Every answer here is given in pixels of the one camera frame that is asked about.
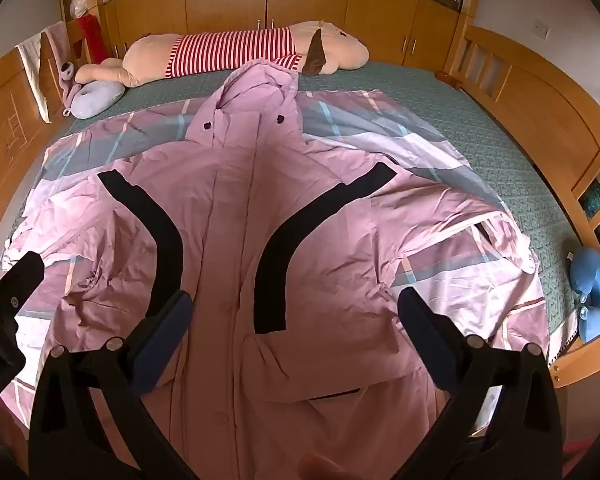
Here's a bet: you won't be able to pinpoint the small pink plush toy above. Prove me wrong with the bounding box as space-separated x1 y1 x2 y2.
59 60 81 112

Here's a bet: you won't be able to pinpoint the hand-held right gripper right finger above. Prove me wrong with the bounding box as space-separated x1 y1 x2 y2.
396 287 564 480

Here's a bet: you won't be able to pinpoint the white hanging cloth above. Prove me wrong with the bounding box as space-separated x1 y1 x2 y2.
16 32 51 123

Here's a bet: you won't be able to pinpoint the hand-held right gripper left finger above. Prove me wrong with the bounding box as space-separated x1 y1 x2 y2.
27 288 196 480

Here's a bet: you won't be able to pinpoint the wooden wall cabinets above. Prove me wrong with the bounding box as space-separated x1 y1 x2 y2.
102 0 461 66

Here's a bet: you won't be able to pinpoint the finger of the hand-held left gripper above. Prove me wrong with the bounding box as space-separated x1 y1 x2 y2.
0 251 46 330

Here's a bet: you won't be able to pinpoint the red hanging cloth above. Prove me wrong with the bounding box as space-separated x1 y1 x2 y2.
76 15 109 63

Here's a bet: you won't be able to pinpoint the pink hooded coat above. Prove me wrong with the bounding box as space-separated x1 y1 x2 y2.
10 59 542 480

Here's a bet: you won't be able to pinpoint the wooden bed side board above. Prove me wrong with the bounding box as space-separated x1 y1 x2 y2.
0 20 101 241

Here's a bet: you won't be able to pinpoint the plaid bed sheet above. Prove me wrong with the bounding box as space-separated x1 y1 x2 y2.
0 89 552 441

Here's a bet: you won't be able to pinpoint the large plush dog striped shirt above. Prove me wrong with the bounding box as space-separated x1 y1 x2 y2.
75 20 370 87

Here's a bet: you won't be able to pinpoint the blue plush neck pillow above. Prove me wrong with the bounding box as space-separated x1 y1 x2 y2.
569 249 600 343

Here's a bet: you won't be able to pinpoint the pink hanging towel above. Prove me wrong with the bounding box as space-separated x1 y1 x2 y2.
45 21 72 73

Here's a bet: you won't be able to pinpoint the wooden slatted bed frame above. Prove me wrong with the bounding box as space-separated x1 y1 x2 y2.
445 20 600 389

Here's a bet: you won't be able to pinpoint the light purple neck pillow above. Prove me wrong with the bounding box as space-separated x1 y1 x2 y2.
70 80 126 120

